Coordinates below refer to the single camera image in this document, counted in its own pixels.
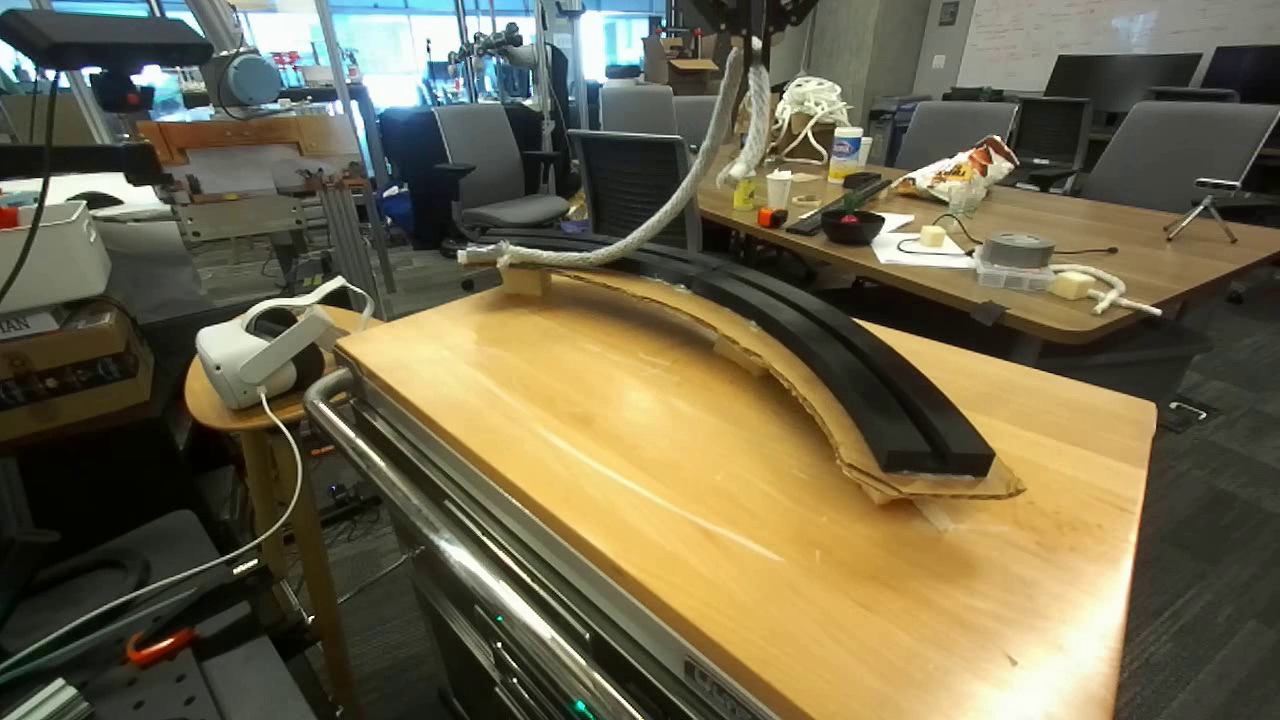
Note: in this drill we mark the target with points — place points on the cardboard box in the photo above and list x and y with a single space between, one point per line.
240 143

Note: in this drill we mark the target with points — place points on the white power adapter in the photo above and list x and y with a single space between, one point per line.
1073 287

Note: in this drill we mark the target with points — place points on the white paper cup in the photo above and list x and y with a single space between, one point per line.
781 190

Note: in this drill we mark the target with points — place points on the dark office chair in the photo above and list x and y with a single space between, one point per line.
632 180

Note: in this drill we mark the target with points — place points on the orange round object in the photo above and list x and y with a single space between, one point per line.
770 216

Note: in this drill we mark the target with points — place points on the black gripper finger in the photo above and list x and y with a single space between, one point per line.
723 9
781 9

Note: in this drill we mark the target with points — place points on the wood topped metal cart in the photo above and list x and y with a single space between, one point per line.
453 624

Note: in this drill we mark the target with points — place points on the grey tape roll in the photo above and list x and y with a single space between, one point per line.
1023 256

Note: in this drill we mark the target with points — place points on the black bowl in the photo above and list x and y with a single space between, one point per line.
855 224

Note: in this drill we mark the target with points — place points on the black curved grooved board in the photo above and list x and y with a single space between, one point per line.
855 385

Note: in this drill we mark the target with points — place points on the white paper sheet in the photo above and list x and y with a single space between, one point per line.
904 256

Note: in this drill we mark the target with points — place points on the black long flat bar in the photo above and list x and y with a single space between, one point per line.
833 204

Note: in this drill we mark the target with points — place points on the grey office chair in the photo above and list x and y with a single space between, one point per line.
1183 145
495 161

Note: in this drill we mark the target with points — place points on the small tabletop tripod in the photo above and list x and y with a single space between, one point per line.
1203 202

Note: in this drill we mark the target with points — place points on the snack chip bag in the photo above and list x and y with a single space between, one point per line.
975 166

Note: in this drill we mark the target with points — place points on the long wooden office desk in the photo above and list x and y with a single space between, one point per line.
1173 267

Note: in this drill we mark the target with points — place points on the orange clamp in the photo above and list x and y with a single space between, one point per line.
159 651

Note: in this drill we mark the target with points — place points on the white equipment box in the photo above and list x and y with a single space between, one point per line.
52 263

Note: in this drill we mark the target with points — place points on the cream round object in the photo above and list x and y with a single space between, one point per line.
933 239

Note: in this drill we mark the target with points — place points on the white VR headset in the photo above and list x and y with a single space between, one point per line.
253 354

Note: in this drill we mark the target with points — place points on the white labelled bottle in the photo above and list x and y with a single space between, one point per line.
850 153

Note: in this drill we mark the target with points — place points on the round wooden stool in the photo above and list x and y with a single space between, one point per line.
266 465

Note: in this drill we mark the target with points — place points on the black perforated breadboard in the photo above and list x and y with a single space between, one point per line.
202 685

